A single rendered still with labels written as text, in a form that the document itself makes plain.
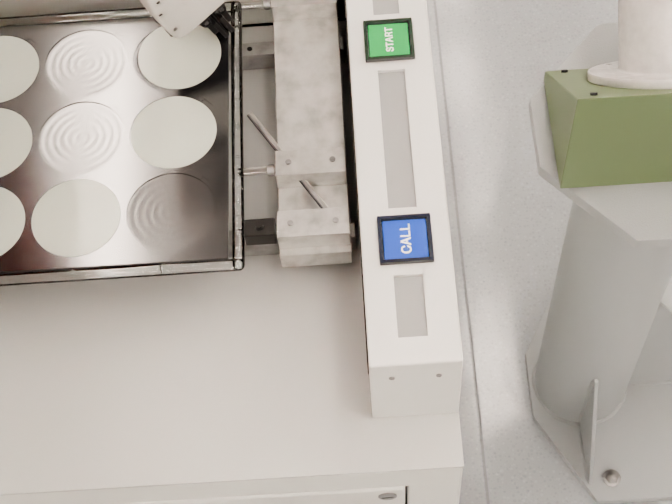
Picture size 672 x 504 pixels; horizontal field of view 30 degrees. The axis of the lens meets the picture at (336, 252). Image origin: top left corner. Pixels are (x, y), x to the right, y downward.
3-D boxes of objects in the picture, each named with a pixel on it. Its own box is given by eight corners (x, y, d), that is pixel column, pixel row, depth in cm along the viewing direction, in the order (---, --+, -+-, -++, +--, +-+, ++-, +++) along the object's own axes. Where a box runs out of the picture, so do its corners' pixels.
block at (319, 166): (277, 188, 144) (275, 175, 141) (277, 163, 145) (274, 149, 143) (347, 184, 143) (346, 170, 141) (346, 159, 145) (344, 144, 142)
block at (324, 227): (279, 250, 140) (276, 236, 137) (278, 223, 141) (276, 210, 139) (351, 245, 140) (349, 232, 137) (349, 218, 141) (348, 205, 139)
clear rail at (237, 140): (233, 273, 138) (231, 267, 136) (231, 6, 156) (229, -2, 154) (245, 272, 138) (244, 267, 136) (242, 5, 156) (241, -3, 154)
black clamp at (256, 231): (246, 246, 140) (243, 234, 138) (245, 229, 141) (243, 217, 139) (277, 244, 140) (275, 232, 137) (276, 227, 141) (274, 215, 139)
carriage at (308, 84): (282, 268, 142) (279, 256, 139) (274, 15, 159) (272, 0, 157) (352, 264, 142) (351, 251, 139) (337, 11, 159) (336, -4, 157)
